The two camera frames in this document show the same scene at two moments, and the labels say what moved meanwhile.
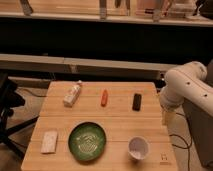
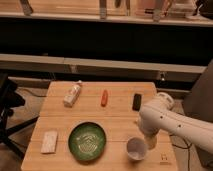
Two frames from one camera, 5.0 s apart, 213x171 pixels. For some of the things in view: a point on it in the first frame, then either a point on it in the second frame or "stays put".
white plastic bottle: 71,98 stays put
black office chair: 10,99 stays put
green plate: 87,141 stays put
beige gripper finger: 168,116 -> 151,141
